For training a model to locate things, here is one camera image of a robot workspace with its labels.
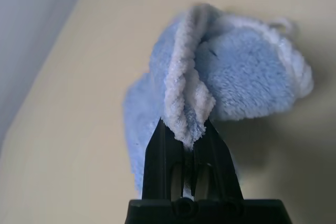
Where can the light blue terry towel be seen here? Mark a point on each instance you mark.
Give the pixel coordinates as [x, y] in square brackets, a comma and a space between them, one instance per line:
[236, 77]

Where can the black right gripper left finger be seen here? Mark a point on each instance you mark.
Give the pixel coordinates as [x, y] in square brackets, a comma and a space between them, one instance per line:
[157, 161]

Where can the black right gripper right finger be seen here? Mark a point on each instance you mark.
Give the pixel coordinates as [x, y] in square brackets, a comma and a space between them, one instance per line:
[218, 166]

